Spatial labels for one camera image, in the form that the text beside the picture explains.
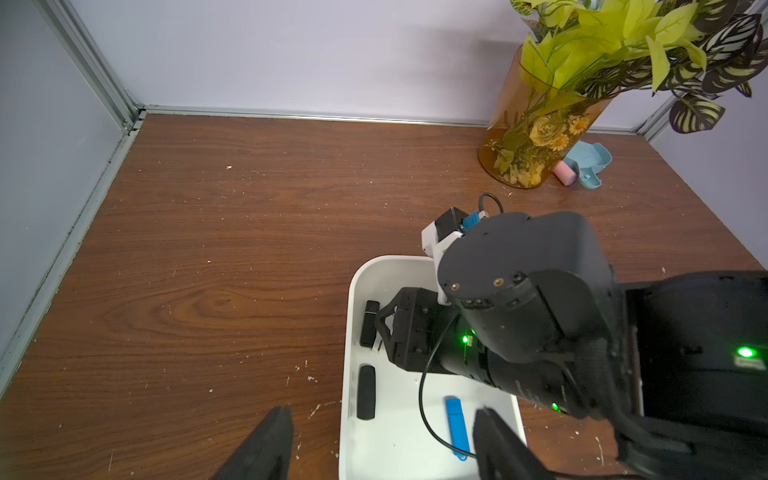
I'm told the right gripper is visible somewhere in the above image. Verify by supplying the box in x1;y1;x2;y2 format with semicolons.
375;287;486;374

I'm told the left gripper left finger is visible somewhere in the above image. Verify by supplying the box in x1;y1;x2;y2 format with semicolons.
212;407;294;480

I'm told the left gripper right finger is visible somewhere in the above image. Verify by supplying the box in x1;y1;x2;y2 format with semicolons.
473;408;555;480

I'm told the blue usb flash drive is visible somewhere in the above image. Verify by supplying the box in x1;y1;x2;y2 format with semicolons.
445;397;470;461

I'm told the small black usb flash drive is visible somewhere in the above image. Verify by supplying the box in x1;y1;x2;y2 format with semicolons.
359;300;380;349

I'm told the white storage box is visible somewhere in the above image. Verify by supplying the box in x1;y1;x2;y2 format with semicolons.
338;255;525;479

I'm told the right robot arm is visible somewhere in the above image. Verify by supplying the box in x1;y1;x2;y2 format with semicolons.
373;210;767;479

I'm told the pink object beside pot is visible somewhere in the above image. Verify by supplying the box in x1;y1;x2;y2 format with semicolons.
552;161;578;186

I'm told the amber vase with yellow-green plant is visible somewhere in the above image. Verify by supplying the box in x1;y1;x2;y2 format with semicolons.
478;1;707;189

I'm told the teal pot with patterned plant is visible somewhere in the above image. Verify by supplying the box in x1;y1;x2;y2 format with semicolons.
563;0;768;191

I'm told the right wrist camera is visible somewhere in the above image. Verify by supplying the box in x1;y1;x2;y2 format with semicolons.
421;207;489;261

